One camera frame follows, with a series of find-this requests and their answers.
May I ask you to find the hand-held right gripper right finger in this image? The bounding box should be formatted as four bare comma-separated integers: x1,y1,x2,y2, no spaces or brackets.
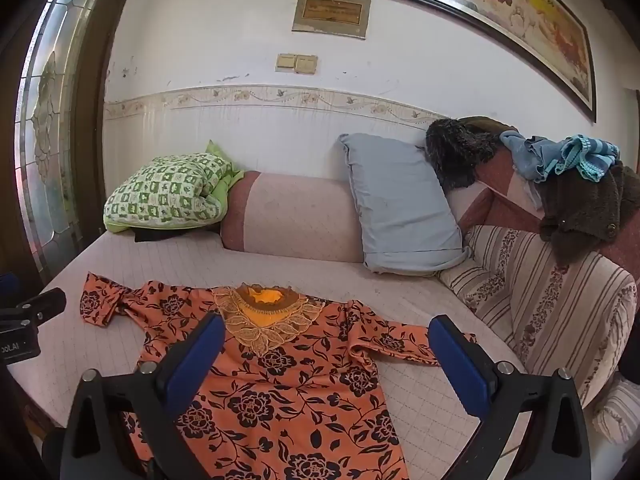
428,314,592,480

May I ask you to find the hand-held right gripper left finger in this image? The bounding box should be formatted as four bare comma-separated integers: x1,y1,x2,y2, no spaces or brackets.
59,312,227,480

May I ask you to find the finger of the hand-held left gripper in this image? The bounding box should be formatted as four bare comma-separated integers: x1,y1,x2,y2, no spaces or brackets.
0,287,67,330

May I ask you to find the orange floral shirt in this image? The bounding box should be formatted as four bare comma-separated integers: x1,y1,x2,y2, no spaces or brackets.
80,272,478,480

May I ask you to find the striped floral cushion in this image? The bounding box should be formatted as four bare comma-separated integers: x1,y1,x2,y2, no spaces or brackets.
439,225,639,407

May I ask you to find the black cloth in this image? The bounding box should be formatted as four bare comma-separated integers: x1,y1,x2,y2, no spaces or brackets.
132,225,221,244

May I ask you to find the green patterned pillow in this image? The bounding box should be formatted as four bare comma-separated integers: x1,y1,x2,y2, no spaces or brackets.
102,139,246,235

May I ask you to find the light blue pillow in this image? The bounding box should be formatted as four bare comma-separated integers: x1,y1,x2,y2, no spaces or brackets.
337,132,473,276

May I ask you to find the pink and brown back cushion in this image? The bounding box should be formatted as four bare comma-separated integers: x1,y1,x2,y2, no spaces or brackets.
446,116,640,281

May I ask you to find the pink bolster cushion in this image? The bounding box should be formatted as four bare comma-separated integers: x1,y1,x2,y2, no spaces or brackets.
220,171,366,264

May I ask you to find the wooden stained glass door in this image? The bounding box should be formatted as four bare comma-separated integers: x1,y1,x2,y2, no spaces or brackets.
0,0,147,293

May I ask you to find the brown fleece jacket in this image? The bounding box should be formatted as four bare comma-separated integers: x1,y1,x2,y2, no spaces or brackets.
537,160,637,266

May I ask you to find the dark furry garment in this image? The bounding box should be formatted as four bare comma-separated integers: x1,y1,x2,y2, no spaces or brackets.
425,117,506,191

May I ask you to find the pale blue cloth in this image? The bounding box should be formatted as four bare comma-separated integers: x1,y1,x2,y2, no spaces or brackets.
500,130,566,183

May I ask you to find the teal striped cloth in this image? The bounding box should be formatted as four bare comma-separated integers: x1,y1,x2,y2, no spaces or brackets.
542,135,621,184

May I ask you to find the framed painting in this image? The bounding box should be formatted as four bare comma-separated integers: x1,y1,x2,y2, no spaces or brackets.
372,0,598,123

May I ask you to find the wall plaque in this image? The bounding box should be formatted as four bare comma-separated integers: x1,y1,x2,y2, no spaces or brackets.
291,0,372,40

